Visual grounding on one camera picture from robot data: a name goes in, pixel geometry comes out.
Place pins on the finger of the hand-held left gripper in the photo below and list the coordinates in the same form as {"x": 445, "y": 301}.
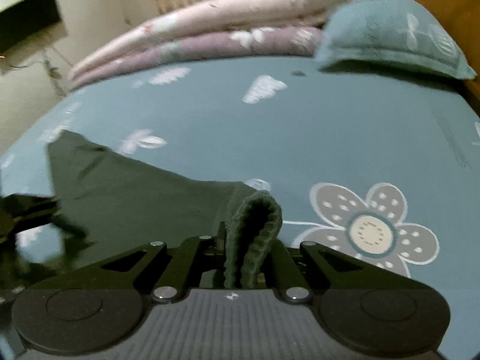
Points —
{"x": 30, "y": 210}

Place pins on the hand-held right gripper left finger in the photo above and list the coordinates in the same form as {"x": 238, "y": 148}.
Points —
{"x": 210, "y": 258}

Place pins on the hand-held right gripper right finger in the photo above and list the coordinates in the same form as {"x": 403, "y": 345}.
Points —
{"x": 288, "y": 270}

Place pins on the dark green shorts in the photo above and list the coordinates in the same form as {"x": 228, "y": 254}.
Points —
{"x": 142, "y": 202}

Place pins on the bed with blue-grey printed sheet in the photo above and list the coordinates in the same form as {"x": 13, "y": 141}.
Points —
{"x": 337, "y": 131}

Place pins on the folded pink purple floral quilt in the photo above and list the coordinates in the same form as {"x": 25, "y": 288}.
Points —
{"x": 225, "y": 22}

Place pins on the blue-grey printed pillow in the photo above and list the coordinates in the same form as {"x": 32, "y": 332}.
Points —
{"x": 386, "y": 37}

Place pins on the black wall-mounted screen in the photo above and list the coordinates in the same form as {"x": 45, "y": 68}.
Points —
{"x": 26, "y": 18}

